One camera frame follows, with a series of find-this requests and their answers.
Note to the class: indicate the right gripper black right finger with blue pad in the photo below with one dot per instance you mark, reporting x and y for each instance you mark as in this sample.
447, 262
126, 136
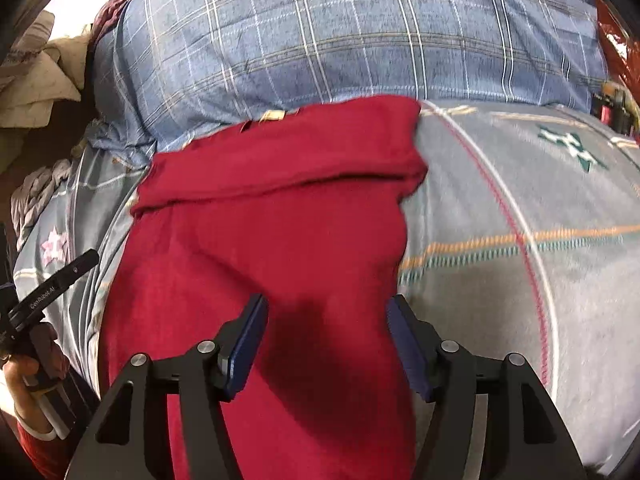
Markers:
525, 436

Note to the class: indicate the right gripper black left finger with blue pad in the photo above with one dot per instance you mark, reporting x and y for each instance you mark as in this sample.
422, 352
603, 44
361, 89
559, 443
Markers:
128, 437

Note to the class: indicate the red knit garment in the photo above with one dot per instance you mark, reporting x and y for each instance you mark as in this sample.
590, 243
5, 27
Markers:
305, 211

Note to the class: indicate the grey patterned bed sheet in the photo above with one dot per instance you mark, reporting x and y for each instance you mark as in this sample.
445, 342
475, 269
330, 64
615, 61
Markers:
522, 237

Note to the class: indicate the blue plaid pillow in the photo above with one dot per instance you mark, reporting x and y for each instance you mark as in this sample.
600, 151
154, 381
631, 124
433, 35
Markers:
174, 70

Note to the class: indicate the beige crumpled cloth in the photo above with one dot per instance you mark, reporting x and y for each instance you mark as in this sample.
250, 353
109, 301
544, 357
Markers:
40, 71

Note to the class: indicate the red plastic bag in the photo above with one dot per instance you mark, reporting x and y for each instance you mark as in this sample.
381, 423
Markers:
621, 51

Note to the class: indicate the dark red knitted blanket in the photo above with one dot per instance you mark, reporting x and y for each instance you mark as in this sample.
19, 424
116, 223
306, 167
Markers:
105, 20

